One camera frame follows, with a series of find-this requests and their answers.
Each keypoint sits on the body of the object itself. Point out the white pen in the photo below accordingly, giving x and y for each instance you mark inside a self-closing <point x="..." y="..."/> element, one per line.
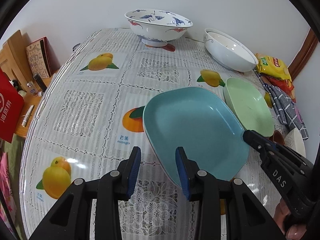
<point x="27" y="116"/>

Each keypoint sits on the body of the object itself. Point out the large crane-patterned bowl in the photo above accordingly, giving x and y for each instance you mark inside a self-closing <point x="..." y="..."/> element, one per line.
<point x="155" y="32"/>

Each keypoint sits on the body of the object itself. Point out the small glass bottle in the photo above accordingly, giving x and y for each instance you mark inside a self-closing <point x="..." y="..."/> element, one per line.
<point x="31" y="88"/>

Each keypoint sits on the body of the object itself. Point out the person's right hand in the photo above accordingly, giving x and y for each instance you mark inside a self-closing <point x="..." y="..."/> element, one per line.
<point x="281" y="212"/>

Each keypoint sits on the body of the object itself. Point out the grey checked folded cloth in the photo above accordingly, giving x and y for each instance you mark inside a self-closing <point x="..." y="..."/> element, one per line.
<point x="287" y="105"/>

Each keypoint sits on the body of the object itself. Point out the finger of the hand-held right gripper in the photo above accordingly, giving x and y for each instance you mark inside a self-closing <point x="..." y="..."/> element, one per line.
<point x="253" y="137"/>

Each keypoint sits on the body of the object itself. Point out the fruit-print lace tablecloth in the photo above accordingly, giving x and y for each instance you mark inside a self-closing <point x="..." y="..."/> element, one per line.
<point x="100" y="130"/>

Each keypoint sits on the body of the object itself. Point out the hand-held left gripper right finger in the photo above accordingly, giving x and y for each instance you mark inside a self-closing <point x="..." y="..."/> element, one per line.
<point x="181" y="175"/>

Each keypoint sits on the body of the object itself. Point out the green plate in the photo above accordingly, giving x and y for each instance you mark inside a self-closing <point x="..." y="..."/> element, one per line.
<point x="250" y="105"/>

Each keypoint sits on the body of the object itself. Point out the brown clay saucer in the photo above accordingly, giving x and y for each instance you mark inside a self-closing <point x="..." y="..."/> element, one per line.
<point x="277" y="137"/>

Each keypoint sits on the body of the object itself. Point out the pink floral bag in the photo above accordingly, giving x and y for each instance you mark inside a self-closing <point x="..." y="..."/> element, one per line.
<point x="6" y="180"/>

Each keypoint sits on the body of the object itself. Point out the red chips bag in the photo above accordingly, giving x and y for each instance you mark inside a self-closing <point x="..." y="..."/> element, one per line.
<point x="282" y="84"/>

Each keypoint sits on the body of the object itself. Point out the illustrated notebook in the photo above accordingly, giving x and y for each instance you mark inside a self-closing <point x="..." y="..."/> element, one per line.
<point x="37" y="57"/>

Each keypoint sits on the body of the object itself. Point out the wooden side cabinet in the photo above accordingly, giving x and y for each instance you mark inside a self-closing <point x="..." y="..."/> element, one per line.
<point x="37" y="105"/>

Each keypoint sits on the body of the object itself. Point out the small white bowl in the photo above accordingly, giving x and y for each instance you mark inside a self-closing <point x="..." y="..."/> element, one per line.
<point x="295" y="140"/>

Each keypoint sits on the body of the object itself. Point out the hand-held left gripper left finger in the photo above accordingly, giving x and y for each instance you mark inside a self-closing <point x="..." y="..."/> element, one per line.
<point x="133" y="172"/>

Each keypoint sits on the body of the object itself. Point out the wooden door frame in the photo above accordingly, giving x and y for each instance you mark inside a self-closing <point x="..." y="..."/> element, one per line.
<point x="302" y="55"/>

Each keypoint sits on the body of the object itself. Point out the yellow chips bag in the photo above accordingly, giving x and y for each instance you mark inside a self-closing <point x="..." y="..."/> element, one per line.
<point x="272" y="66"/>

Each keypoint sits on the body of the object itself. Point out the red paper bag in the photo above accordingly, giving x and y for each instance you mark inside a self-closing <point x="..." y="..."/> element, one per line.
<point x="10" y="110"/>

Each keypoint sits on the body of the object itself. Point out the white bowl with grey scrollwork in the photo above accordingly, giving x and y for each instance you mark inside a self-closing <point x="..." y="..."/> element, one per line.
<point x="225" y="52"/>

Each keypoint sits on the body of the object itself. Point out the black bottle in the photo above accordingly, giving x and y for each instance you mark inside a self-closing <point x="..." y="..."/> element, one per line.
<point x="40" y="82"/>

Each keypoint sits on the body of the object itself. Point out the blue plate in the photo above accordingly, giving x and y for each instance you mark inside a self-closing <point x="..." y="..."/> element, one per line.
<point x="195" y="125"/>

